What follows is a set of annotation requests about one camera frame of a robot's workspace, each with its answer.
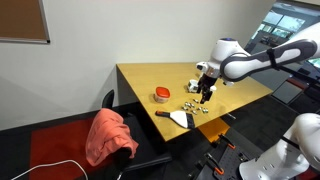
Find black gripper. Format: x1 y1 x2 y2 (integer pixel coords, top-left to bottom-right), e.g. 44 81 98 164
197 73 218 105

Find white mug green band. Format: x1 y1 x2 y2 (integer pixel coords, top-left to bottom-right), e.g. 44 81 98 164
186 79 202 94

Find clear container red lid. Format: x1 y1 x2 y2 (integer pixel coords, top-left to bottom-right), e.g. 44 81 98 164
153 86 171 104

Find orange black bar clamp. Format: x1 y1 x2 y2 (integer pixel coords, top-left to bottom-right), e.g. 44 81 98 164
218 133 237 150
203 152 225 176

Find black pegboard tool stand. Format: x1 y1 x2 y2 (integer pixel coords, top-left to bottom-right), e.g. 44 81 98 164
187 128 264 180

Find black office chair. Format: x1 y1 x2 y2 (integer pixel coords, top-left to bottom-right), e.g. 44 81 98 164
101 88 173 180

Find salmon pink cloth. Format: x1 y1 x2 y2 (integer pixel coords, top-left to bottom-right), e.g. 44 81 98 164
85 107 140 167

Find glass window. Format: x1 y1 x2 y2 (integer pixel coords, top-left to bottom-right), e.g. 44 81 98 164
245 0 320 71

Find brown cork board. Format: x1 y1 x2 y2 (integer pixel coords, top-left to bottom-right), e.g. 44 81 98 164
0 0 51 45

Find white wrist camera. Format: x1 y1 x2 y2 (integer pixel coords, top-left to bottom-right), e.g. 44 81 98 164
195 60 210 73

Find white cable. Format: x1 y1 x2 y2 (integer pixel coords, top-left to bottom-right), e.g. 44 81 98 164
10 159 90 180

